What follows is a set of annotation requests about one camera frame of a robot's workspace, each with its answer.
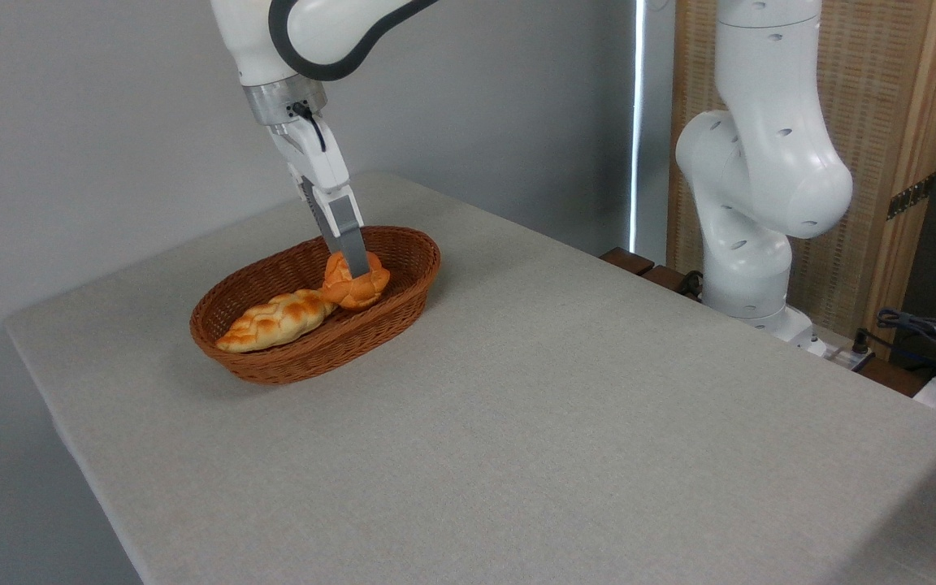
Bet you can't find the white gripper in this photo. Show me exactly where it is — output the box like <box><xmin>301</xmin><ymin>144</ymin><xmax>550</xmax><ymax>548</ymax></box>
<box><xmin>266</xmin><ymin>114</ymin><xmax>372</xmax><ymax>278</ymax></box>

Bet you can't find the round orange bread roll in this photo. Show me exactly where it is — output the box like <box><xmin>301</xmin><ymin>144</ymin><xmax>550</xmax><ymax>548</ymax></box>
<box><xmin>320</xmin><ymin>251</ymin><xmax>392</xmax><ymax>312</ymax></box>

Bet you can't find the long braided bread loaf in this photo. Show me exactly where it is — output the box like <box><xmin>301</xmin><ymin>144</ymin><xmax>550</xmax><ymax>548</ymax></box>
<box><xmin>215</xmin><ymin>288</ymin><xmax>338</xmax><ymax>353</ymax></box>

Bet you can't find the brown woven wicker basket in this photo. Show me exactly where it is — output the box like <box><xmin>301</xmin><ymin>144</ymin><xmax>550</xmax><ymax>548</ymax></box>
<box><xmin>189</xmin><ymin>226</ymin><xmax>441</xmax><ymax>385</ymax></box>

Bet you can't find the grey tablecloth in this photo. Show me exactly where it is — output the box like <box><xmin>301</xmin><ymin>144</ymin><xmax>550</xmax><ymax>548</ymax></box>
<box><xmin>3</xmin><ymin>172</ymin><xmax>936</xmax><ymax>585</ymax></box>

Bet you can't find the white power strip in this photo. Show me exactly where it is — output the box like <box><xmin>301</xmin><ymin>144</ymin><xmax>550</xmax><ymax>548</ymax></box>
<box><xmin>808</xmin><ymin>327</ymin><xmax>877</xmax><ymax>372</ymax></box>

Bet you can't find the metal screen hinge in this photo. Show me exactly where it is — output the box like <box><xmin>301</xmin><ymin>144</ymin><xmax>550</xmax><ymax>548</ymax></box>
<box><xmin>886</xmin><ymin>172</ymin><xmax>936</xmax><ymax>220</ymax></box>

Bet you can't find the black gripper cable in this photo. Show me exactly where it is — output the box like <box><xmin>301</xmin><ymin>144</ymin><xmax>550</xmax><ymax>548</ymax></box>
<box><xmin>291</xmin><ymin>101</ymin><xmax>328</xmax><ymax>154</ymax></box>

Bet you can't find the bundle of dark cables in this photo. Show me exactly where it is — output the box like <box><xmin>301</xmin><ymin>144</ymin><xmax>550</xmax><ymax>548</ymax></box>
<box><xmin>877</xmin><ymin>308</ymin><xmax>936</xmax><ymax>383</ymax></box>

